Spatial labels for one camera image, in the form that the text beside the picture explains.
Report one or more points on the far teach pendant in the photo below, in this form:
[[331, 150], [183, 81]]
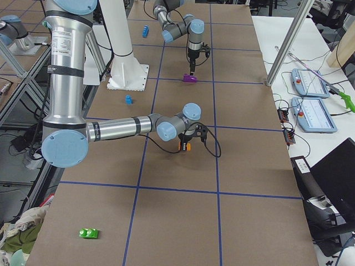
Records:
[[306, 84]]

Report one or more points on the brown paper table mat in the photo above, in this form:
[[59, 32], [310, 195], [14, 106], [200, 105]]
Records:
[[233, 201]]

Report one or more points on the black laptop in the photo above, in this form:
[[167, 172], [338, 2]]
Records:
[[332, 177]]

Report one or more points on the orange trapezoid block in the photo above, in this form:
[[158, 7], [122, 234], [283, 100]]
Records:
[[184, 146]]

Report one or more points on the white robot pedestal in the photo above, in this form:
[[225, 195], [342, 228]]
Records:
[[126, 72]]

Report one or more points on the blue block far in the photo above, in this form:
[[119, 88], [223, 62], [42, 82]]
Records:
[[145, 31]]

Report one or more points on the purple trapezoid block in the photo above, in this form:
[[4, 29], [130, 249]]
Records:
[[187, 78]]

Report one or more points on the aluminium frame post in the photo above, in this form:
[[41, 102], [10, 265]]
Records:
[[292, 33]]

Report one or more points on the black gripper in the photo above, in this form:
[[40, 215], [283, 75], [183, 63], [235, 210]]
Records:
[[183, 138], [193, 55]]

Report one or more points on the near teach pendant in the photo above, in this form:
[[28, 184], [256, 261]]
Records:
[[312, 115]]

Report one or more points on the green handled grabber tool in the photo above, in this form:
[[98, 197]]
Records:
[[347, 99]]

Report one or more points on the green double stud block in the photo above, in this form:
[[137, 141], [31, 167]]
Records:
[[88, 233]]

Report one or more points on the blue block near pedestal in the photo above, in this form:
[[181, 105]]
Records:
[[128, 100]]

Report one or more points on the teach pendant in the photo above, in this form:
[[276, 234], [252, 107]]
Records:
[[306, 84], [312, 115]]

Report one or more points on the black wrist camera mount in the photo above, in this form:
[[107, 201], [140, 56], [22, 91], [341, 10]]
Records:
[[201, 132]]

